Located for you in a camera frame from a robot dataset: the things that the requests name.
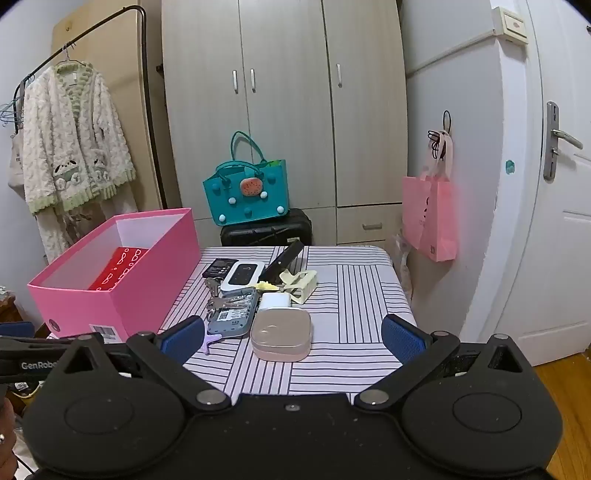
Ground black clothes rack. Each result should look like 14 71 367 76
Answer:
14 4 164 213

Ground beige cloth bag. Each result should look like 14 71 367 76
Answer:
7 131 26 201

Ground white pocket router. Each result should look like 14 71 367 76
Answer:
220 261 266 294

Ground white door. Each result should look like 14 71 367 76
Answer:
466 0 591 367

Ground red patterned paper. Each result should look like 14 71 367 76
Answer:
88 247 153 291

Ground white plastic bag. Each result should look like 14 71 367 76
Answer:
392 233 414 296

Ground beige electrical box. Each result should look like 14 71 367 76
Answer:
490 7 529 45

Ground white knitted cardigan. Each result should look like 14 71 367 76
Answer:
21 62 139 264

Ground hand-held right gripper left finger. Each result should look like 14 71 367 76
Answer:
60 316 232 411

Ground black suitcase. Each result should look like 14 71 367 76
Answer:
220 208 313 247

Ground teal felt handbag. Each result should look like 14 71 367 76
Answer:
202 130 289 227

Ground cream hair claw clip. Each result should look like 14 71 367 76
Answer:
279 269 318 305

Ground pink tote bag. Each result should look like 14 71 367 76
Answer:
401 131 459 263

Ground grey router without cover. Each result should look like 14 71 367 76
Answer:
206 287 260 340

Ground purple hair clip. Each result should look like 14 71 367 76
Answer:
196 333 222 355

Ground blue wire hanger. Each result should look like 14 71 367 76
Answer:
0 99 24 126

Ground beige wardrobe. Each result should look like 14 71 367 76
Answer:
161 0 409 247

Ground silver door handle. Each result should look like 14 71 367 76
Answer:
544 102 585 182

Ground wooden cabinet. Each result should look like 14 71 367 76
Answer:
0 286 24 324

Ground silver keys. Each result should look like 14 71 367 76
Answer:
204 277 252 315

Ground small black card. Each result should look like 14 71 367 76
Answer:
202 257 241 279

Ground pink cardboard box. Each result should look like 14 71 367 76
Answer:
27 208 201 344

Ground white rounded square device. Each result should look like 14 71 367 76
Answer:
250 308 313 362

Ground white charger plug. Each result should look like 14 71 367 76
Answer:
259 292 293 315

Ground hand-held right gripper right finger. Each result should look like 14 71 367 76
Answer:
355 314 532 411

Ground black hair ties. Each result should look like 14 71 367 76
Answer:
427 110 453 160

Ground black rubber case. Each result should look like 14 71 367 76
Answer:
265 240 304 284

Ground person's left hand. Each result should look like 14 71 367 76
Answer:
0 401 16 467

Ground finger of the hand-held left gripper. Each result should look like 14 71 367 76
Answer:
0 322 36 340

